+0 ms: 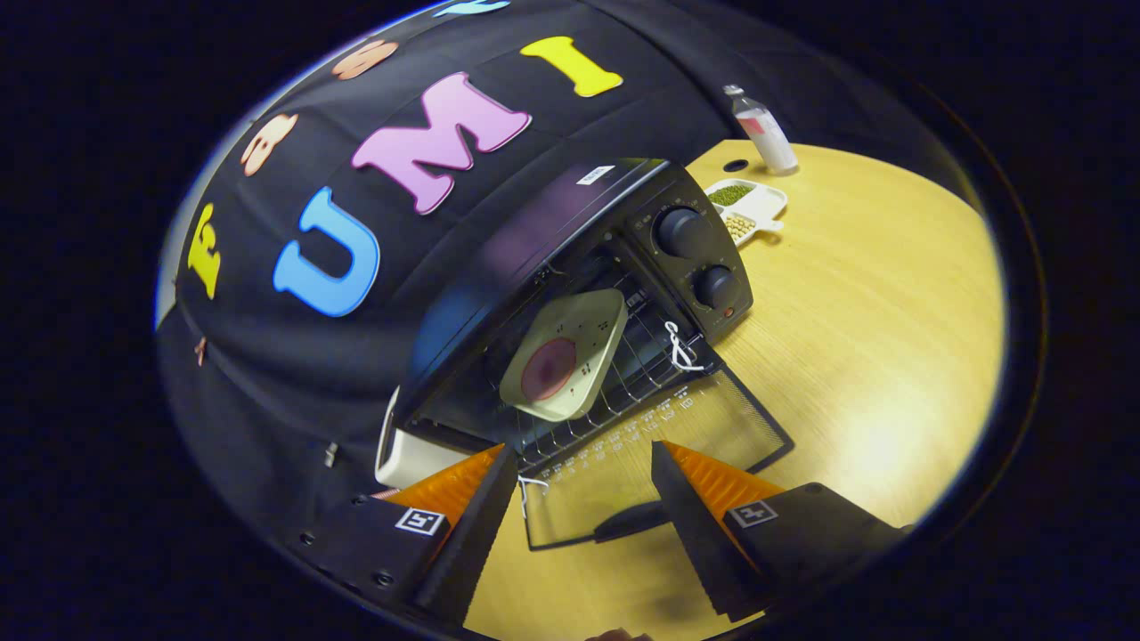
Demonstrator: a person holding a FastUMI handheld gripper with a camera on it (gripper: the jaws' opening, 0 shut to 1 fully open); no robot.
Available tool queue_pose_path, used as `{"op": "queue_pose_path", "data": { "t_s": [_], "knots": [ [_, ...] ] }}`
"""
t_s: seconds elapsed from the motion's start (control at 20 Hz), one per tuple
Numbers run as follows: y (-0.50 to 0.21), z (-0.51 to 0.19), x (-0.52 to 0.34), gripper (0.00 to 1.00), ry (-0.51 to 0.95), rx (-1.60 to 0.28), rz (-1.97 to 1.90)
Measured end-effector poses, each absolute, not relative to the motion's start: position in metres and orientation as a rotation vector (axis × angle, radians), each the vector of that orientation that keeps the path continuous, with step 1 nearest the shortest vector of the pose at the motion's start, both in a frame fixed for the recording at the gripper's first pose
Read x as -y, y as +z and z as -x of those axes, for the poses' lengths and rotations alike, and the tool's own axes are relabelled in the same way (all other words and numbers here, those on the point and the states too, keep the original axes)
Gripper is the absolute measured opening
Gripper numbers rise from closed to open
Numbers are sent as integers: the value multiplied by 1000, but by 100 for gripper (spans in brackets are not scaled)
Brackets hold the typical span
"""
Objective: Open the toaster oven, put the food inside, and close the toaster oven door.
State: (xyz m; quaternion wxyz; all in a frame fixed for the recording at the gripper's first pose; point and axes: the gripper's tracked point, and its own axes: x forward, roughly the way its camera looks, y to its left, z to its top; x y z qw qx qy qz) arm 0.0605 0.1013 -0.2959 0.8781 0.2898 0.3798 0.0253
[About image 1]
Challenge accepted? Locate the white square plate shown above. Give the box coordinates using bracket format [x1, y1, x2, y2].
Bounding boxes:
[499, 288, 628, 422]

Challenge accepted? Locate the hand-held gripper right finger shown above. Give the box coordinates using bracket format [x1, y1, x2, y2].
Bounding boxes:
[650, 440, 914, 622]

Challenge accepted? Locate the white pop-up toaster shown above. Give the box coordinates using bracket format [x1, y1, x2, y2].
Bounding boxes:
[375, 387, 473, 489]

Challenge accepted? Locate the pink round food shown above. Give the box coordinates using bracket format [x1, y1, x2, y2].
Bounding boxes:
[520, 337, 578, 402]

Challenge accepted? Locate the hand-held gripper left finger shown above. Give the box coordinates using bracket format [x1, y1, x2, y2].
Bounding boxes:
[289, 443, 519, 624]

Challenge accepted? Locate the black toaster oven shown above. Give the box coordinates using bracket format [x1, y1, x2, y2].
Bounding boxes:
[392, 158, 795, 551]

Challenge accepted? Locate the clear plastic bottle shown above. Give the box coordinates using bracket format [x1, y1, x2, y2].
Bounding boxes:
[723, 84, 800, 175]

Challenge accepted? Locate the white divided bean tray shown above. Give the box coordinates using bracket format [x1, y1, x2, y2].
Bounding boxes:
[704, 178, 789, 247]

